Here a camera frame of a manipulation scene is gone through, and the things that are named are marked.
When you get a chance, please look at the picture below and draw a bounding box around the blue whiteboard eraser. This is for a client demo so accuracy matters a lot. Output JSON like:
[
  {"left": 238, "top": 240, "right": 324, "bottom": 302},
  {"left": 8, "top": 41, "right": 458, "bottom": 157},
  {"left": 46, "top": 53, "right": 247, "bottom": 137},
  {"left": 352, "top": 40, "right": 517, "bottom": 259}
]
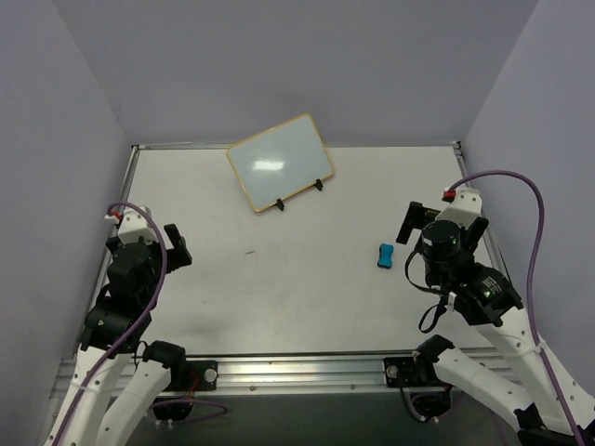
[{"left": 377, "top": 243, "right": 394, "bottom": 269}]

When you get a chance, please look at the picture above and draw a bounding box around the yellow framed whiteboard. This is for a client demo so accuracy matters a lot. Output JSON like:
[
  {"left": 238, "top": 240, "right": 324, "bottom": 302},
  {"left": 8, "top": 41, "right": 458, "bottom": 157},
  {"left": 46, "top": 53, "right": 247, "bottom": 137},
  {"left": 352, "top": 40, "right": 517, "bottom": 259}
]
[{"left": 226, "top": 113, "right": 335, "bottom": 213}]

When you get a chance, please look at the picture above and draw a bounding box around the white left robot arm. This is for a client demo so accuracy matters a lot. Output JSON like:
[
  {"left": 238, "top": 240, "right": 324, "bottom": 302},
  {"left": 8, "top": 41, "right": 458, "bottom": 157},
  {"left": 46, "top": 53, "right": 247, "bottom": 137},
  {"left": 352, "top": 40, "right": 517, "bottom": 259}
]
[{"left": 46, "top": 218, "right": 192, "bottom": 445}]

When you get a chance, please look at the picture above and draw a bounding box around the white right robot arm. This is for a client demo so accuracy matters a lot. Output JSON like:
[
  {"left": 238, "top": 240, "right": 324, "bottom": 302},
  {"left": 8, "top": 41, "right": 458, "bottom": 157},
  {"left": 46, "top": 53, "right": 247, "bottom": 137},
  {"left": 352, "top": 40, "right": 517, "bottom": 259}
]
[{"left": 396, "top": 202, "right": 594, "bottom": 445}]

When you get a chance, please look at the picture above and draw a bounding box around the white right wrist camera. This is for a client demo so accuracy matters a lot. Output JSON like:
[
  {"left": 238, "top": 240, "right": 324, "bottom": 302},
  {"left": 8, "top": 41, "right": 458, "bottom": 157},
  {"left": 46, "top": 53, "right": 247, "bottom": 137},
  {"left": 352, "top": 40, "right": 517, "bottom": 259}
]
[{"left": 436, "top": 187, "right": 483, "bottom": 230}]

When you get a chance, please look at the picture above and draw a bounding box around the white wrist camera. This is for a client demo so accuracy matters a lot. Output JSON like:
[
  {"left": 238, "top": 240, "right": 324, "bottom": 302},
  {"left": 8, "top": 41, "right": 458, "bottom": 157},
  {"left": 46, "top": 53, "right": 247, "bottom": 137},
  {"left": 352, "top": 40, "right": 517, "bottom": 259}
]
[
  {"left": 104, "top": 207, "right": 158, "bottom": 244},
  {"left": 436, "top": 187, "right": 483, "bottom": 230}
]

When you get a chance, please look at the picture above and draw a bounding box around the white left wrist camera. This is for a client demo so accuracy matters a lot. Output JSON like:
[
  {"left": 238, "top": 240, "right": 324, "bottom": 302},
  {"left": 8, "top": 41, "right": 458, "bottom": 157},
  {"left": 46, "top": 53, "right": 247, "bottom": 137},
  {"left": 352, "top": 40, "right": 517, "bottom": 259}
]
[{"left": 104, "top": 207, "right": 158, "bottom": 244}]

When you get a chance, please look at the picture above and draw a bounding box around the black wire easel stand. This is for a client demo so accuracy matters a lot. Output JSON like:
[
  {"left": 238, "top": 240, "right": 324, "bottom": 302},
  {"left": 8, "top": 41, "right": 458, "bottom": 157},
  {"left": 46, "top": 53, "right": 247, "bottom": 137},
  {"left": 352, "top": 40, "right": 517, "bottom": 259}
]
[{"left": 274, "top": 178, "right": 324, "bottom": 212}]

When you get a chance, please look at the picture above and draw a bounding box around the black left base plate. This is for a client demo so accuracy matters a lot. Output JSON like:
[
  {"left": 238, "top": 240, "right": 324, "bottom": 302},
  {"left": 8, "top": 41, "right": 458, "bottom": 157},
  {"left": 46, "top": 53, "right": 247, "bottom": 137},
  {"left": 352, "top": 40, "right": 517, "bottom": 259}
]
[{"left": 167, "top": 360, "right": 218, "bottom": 393}]

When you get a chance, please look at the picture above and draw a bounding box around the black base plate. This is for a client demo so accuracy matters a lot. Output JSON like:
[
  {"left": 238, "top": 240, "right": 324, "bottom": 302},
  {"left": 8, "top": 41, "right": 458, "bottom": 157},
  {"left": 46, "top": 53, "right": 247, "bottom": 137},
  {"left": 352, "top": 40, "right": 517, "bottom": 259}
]
[
  {"left": 383, "top": 356, "right": 437, "bottom": 388},
  {"left": 167, "top": 360, "right": 218, "bottom": 393}
]

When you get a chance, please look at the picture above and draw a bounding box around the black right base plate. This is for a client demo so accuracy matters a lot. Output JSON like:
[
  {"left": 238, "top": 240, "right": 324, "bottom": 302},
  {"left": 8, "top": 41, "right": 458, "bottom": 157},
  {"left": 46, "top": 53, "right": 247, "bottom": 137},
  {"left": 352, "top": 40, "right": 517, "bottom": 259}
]
[{"left": 383, "top": 356, "right": 437, "bottom": 388}]

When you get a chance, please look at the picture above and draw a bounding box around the aluminium front rail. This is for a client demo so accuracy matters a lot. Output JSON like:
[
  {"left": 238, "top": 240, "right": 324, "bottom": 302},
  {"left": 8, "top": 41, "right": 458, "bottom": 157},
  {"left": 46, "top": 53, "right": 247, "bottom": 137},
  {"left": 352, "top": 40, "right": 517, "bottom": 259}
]
[{"left": 49, "top": 348, "right": 526, "bottom": 399}]

